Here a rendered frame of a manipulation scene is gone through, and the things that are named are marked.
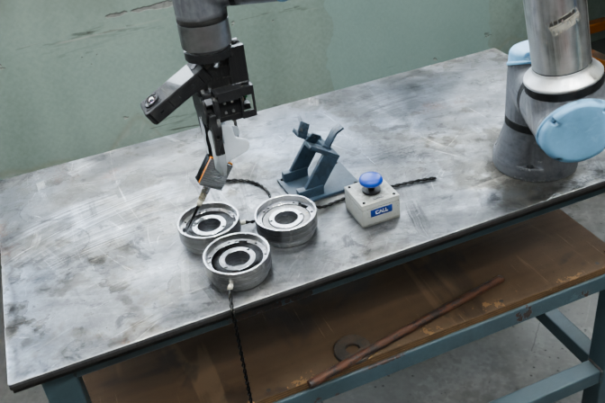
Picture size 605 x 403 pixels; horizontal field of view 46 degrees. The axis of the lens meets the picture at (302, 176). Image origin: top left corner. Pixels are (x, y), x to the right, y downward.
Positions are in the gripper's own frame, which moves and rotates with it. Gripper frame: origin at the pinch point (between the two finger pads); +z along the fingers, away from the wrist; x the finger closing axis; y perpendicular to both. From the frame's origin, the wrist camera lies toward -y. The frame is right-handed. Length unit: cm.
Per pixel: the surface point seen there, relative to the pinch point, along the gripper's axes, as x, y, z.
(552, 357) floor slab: 7, 83, 93
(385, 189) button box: -8.8, 26.0, 8.8
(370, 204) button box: -11.3, 21.8, 8.9
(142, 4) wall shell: 155, 17, 18
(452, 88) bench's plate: 25, 62, 13
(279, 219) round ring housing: -3.5, 8.3, 11.6
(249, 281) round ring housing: -16.8, -1.8, 11.2
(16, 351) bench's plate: -11.8, -36.3, 13.3
